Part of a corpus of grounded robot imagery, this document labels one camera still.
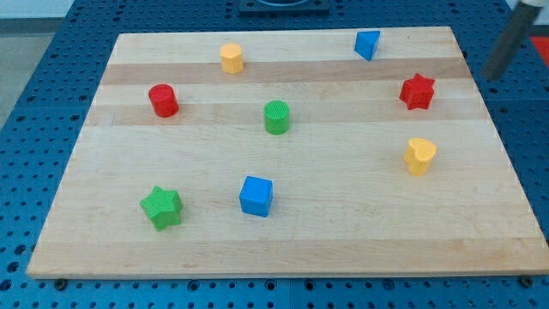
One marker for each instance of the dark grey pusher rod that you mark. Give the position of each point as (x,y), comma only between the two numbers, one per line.
(521,25)

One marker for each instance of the red star block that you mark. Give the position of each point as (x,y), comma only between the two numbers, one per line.
(417,92)

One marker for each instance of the green star block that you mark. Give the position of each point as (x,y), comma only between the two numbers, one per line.
(162,208)

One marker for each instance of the red patch at right edge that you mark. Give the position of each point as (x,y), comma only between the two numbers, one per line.
(541,44)

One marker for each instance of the blue triangle block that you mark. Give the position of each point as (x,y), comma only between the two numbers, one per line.
(366,43)

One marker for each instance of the yellow heart block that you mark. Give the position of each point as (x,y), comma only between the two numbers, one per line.
(419,155)

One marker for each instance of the wooden board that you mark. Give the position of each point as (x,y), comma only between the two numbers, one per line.
(344,202)

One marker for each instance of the green cylinder block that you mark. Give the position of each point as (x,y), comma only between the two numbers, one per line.
(276,117)

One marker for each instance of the yellow hexagon block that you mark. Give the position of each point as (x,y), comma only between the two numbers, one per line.
(231,58)

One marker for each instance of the blue cube block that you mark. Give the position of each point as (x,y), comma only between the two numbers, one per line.
(256,196)

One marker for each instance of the red cylinder block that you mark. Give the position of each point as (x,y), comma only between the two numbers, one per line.
(163,100)

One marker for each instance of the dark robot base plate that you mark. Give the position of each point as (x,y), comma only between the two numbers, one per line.
(282,6)

